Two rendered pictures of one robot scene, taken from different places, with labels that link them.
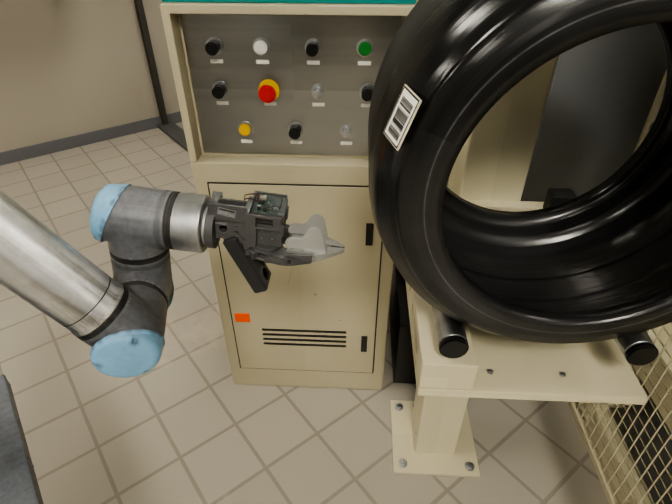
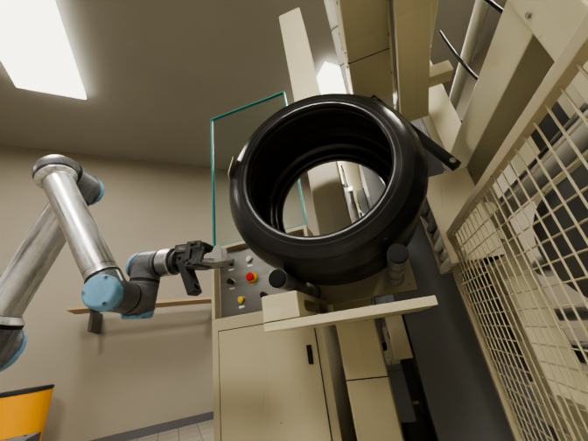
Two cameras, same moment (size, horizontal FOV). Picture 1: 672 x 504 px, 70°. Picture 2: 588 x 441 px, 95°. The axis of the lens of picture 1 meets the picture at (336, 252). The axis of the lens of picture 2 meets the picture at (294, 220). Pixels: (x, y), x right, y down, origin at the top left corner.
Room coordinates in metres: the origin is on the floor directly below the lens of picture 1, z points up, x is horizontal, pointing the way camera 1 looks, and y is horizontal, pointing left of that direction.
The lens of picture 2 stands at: (-0.12, -0.37, 0.77)
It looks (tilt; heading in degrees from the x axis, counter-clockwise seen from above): 23 degrees up; 12
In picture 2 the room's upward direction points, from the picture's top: 9 degrees counter-clockwise
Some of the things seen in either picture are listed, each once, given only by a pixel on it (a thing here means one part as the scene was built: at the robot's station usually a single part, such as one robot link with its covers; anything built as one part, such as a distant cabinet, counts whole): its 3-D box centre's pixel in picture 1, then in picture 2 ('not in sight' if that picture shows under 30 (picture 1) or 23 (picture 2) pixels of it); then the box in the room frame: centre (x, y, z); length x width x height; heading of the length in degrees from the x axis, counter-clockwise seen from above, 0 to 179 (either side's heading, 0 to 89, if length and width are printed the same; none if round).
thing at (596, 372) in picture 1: (505, 318); (353, 315); (0.67, -0.33, 0.80); 0.37 x 0.36 x 0.02; 87
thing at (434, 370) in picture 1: (435, 301); (302, 310); (0.68, -0.19, 0.83); 0.36 x 0.09 x 0.06; 177
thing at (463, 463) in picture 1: (432, 435); not in sight; (0.93, -0.32, 0.01); 0.27 x 0.27 x 0.02; 87
